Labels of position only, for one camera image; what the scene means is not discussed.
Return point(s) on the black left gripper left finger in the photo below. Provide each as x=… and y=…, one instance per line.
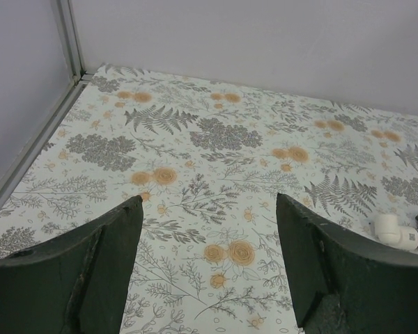
x=76, y=282

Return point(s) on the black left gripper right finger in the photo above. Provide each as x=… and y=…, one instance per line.
x=342, y=282

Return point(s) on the white pipe elbow fitting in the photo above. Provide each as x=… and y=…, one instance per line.
x=389, y=232

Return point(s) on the floral patterned table mat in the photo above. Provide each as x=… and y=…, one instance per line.
x=208, y=159

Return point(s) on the left aluminium frame post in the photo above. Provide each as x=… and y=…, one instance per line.
x=70, y=39

